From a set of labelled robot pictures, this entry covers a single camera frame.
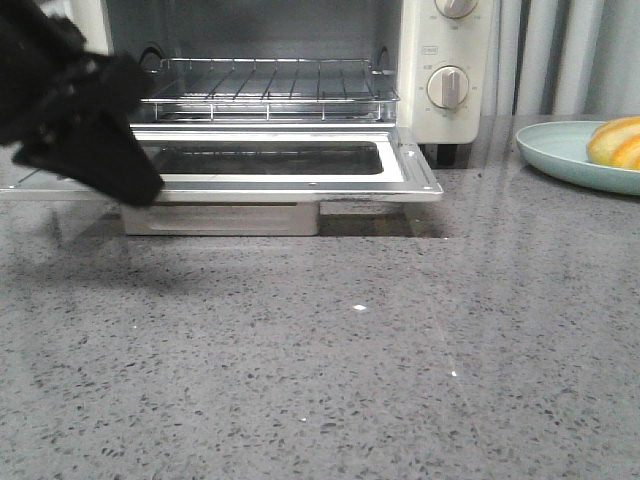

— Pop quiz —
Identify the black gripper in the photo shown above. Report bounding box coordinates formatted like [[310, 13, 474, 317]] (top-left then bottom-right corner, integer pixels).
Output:
[[1, 1, 164, 207]]

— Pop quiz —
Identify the oven glass door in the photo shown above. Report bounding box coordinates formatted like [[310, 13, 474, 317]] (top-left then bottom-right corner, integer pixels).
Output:
[[0, 125, 445, 237]]

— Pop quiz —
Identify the golden croissant bread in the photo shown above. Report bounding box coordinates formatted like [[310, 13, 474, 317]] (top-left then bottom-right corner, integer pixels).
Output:
[[587, 116, 639, 170]]

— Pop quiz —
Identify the cream Toshiba toaster oven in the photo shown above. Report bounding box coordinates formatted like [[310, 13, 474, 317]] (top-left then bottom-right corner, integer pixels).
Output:
[[61, 1, 493, 163]]

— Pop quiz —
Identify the lower cream oven knob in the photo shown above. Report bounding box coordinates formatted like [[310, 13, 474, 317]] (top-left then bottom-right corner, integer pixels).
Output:
[[427, 66, 469, 110]]

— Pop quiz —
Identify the cream oven knob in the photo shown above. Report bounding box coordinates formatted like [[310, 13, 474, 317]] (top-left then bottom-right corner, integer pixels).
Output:
[[427, 66, 469, 110], [434, 0, 478, 20]]

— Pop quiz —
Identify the upper cream oven knob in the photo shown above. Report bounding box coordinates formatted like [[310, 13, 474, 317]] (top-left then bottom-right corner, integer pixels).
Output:
[[434, 0, 478, 20]]

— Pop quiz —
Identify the light green plate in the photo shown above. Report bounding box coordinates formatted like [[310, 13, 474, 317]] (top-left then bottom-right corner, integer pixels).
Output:
[[515, 121, 639, 196]]

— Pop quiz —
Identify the metal wire oven rack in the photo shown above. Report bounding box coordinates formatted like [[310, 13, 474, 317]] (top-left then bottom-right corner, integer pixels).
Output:
[[135, 58, 399, 123]]

